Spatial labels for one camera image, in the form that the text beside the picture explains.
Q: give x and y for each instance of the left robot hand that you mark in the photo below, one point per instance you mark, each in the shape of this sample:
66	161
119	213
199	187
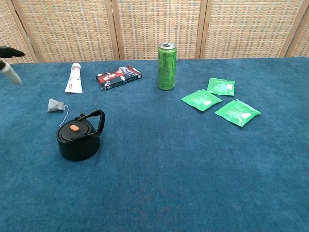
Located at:
10	73

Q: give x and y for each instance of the black kettle lid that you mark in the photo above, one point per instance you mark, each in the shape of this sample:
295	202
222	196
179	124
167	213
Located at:
75	129

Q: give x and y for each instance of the black kettle orange knob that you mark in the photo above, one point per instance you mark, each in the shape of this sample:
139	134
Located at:
79	142

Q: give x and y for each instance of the white toothpaste tube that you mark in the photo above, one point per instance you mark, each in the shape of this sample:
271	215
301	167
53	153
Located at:
74	78

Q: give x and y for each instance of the black red card box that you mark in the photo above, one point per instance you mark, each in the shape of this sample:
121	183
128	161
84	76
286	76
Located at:
118	76

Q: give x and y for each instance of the woven wooden folding screen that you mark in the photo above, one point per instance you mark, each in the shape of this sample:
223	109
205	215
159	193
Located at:
154	26

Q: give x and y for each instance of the green drink can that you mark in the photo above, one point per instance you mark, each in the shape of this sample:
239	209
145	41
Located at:
166	67

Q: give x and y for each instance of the blue carpet table cover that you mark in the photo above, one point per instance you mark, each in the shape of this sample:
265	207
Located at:
169	157

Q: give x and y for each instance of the green tea sachet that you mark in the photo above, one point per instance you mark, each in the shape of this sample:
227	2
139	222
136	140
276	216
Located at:
237	112
220	87
201	99

